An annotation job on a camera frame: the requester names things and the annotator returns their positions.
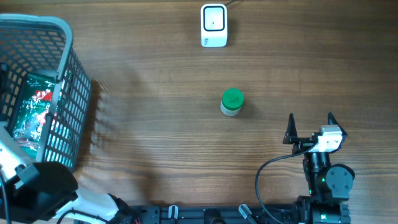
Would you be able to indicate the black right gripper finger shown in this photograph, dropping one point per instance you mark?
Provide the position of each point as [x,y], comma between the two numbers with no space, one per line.
[333,121]
[291,136]

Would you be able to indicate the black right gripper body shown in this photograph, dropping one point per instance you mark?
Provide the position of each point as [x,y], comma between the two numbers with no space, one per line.
[303,144]

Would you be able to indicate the green lid jar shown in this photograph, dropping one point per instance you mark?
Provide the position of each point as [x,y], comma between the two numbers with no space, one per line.
[232,102]

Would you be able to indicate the green 3M gloves package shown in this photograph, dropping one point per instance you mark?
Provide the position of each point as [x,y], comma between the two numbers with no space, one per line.
[36,100]

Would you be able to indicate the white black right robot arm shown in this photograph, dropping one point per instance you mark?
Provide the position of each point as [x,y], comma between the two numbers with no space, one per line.
[328,184]

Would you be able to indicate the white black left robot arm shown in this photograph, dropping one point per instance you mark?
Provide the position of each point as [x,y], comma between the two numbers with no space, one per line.
[32,191]

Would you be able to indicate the white barcode scanner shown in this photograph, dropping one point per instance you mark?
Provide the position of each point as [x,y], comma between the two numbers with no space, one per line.
[214,25]

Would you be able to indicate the grey plastic shopping basket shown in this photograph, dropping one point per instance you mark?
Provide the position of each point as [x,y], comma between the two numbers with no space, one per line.
[44,44]

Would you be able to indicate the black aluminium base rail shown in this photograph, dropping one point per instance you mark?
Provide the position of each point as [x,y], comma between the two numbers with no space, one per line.
[243,214]

